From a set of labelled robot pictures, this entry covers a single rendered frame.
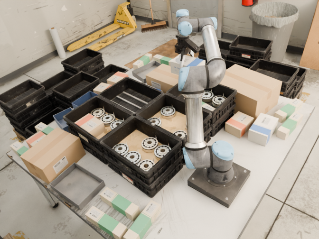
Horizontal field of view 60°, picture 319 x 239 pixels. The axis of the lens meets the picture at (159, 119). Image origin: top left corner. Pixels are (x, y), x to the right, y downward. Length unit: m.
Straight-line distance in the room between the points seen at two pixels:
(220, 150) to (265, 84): 0.79
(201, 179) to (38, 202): 1.65
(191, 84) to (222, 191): 0.62
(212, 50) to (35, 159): 1.21
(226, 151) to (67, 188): 0.97
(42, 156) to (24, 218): 1.02
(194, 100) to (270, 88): 0.81
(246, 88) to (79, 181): 1.27
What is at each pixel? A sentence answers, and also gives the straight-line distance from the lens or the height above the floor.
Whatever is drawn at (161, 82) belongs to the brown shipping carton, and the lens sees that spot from 2.22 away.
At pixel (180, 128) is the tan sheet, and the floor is 0.83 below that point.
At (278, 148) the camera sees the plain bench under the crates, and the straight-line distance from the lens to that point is 1.92.
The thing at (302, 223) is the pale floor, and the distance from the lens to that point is 2.47.
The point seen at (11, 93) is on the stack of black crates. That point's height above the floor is 0.55.
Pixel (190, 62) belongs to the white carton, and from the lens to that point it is 1.87.
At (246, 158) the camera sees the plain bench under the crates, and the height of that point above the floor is 0.70.
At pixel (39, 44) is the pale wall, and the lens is 4.95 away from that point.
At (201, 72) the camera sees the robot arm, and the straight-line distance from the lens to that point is 1.37.
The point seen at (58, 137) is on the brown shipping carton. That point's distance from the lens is 1.93.
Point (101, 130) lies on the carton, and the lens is 1.87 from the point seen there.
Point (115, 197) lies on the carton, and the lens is 1.61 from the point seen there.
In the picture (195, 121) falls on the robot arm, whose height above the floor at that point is 1.12.
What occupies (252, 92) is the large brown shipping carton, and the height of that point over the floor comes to 0.90.
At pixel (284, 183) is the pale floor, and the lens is 2.65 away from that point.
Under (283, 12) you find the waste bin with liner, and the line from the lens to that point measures 4.26.
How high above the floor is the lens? 2.05
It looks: 40 degrees down
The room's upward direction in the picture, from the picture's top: 8 degrees counter-clockwise
